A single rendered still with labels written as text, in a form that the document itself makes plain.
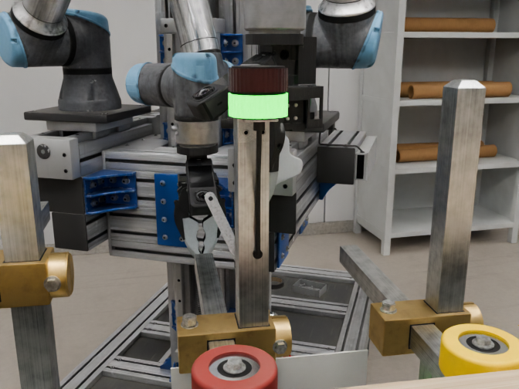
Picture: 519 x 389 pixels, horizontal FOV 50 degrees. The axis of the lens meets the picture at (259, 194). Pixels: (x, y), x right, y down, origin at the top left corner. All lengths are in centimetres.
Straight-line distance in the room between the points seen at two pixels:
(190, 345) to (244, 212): 17
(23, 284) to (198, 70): 45
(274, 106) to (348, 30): 64
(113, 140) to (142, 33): 184
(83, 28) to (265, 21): 78
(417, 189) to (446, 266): 312
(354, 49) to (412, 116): 255
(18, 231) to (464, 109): 51
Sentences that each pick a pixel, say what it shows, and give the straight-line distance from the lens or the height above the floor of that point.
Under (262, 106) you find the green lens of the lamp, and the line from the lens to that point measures 54.
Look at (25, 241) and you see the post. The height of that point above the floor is 99.
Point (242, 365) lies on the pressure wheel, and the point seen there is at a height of 91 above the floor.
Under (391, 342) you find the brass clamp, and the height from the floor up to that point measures 84.
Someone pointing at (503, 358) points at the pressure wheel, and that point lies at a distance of 59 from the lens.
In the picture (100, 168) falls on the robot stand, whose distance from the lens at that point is 138.
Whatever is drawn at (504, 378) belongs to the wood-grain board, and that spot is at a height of 90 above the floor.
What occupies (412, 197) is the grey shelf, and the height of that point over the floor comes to 21.
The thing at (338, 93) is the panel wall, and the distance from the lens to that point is 349.
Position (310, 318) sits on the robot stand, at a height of 21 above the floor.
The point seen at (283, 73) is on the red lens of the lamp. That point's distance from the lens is 55.
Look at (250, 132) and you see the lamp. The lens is 60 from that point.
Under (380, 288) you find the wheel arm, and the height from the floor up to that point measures 86.
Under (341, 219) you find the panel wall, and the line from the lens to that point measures 367.
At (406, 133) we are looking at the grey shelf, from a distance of 371.
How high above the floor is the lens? 119
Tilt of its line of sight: 15 degrees down
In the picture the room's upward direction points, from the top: straight up
